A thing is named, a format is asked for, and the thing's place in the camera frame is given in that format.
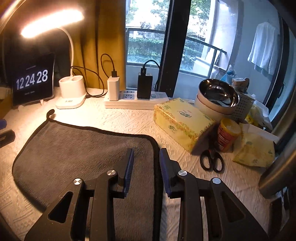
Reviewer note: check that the white USB charger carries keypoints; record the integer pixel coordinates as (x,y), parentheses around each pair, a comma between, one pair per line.
(113,88)

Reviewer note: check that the white ceramic bowl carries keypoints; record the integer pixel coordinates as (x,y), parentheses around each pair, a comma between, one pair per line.
(214,111)

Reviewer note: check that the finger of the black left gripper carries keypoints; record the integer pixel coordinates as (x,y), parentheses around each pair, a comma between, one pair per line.
(7,138)

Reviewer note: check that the steel bowl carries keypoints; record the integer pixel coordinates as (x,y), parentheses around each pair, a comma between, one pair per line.
(219,92)

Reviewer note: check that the orange lidded jar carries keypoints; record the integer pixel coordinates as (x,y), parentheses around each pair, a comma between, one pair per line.
(228,131)

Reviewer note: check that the white desk lamp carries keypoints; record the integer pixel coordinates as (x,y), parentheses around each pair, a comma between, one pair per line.
(73,91)

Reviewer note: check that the white perforated basket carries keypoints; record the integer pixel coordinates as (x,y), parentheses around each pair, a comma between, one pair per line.
(243,107)

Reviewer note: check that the white power strip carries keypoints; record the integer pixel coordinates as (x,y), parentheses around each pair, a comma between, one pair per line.
(128,100)

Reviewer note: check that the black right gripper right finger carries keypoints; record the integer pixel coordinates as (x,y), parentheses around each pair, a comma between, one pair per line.
(170,169)

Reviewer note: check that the tablet showing clock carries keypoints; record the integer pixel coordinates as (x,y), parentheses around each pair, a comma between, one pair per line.
(33,80)

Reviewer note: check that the white hanging shirt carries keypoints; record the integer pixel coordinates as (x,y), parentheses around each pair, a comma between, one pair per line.
(264,51)

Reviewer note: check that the black scissors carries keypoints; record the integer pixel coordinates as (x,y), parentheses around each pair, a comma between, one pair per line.
(215,161)

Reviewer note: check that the yellow tissue box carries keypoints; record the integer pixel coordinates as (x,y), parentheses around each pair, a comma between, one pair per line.
(186,124)

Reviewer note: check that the mustard yellow curtain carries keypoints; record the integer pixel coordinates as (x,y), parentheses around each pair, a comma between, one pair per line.
(99,41)

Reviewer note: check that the yellow tissue pack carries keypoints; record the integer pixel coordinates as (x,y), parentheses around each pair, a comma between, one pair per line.
(251,149)

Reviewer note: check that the grey microfibre towel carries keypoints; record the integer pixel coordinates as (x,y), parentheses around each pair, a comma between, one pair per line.
(69,170)

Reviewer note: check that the black power adapter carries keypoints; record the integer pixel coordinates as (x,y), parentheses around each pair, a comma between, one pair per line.
(144,86)

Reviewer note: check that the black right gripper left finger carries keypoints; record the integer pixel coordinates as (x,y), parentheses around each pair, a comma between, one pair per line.
(123,170)

